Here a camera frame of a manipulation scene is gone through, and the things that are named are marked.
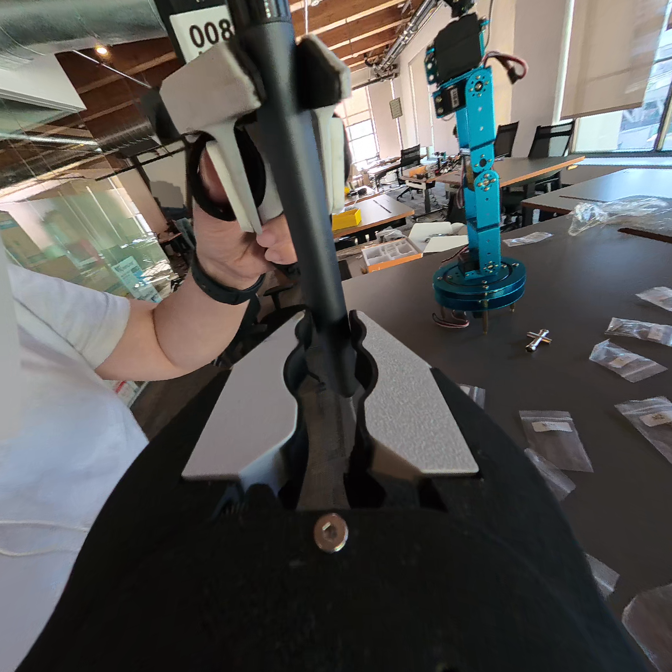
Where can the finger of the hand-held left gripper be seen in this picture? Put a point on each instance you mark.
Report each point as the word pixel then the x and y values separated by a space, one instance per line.
pixel 325 73
pixel 210 89

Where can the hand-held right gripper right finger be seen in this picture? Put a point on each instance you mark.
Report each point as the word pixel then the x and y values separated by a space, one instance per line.
pixel 414 420

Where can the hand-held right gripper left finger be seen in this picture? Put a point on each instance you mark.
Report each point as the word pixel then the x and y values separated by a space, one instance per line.
pixel 252 420

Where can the black screwdriver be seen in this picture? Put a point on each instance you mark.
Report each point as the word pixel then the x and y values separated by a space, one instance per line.
pixel 299 210

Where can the blue toy robot arm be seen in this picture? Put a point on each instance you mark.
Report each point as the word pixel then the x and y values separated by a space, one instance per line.
pixel 480 231

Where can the person's left forearm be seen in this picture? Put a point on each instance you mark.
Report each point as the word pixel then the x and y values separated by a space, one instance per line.
pixel 173 341

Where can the wood-edged office desk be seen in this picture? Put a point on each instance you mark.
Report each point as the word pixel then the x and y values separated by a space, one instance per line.
pixel 535 165
pixel 383 207
pixel 603 189

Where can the black desk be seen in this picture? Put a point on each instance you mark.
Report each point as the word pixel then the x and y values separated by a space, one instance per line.
pixel 551 294

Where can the person's left hand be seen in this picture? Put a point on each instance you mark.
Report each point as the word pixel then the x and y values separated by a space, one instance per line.
pixel 231 252

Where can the large paned window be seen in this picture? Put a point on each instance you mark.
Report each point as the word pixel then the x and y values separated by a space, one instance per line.
pixel 359 139

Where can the yellow bin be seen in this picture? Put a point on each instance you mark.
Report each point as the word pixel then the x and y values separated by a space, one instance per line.
pixel 346 220

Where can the clear plastic screw bag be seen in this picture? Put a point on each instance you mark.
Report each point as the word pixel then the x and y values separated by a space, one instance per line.
pixel 624 362
pixel 556 480
pixel 561 446
pixel 527 239
pixel 603 577
pixel 475 395
pixel 653 630
pixel 651 420
pixel 659 298
pixel 640 330

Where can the black office chair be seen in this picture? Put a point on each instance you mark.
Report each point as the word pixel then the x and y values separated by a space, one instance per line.
pixel 506 139
pixel 410 156
pixel 551 139

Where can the orange foam tray box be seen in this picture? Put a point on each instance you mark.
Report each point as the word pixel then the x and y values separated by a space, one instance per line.
pixel 391 252

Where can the black wrist band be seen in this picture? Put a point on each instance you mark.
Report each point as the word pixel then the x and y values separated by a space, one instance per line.
pixel 225 294

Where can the white box lid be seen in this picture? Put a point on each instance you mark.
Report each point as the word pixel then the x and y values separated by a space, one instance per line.
pixel 438 233

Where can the metal cross wrench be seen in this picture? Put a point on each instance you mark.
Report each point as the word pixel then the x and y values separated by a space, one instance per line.
pixel 543 340

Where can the stack of cardboard boxes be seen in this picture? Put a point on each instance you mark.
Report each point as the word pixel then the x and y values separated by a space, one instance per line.
pixel 131 273

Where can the person in white shirt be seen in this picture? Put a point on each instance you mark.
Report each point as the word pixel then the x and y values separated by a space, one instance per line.
pixel 63 446

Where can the large crumpled clear bag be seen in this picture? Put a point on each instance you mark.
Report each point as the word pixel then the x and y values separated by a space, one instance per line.
pixel 593 215

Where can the beige roller blind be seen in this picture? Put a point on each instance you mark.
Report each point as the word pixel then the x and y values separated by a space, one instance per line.
pixel 609 52

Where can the large metal air duct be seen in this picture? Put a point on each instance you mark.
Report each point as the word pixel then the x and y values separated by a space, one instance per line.
pixel 78 26

